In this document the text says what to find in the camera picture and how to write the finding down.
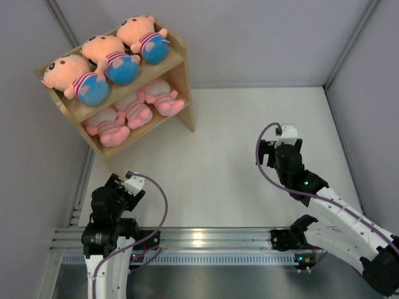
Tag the pink striped plush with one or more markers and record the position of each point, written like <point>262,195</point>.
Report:
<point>108,126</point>
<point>159,93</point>
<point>134,110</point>

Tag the aluminium mounting rail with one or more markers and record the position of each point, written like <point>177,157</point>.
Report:
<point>236,238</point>

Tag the boy plush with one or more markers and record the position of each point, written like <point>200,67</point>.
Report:
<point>140,35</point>
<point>108,53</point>
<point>72,75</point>

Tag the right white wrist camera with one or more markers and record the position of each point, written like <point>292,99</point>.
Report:
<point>287,134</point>

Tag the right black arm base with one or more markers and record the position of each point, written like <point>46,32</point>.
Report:
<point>288,239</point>

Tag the slotted white cable duct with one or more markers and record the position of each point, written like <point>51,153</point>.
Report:
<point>173,258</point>

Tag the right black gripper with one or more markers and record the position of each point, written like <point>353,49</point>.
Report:
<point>267,147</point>

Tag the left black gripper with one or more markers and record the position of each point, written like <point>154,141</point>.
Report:
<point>115,182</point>

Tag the wooden two-tier shelf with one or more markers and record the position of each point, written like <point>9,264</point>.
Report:
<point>173,69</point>

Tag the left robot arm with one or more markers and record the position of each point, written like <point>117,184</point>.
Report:
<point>107,232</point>

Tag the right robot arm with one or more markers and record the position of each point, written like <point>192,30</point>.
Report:
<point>334,225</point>

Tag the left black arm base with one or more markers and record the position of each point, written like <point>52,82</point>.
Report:
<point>149,242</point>

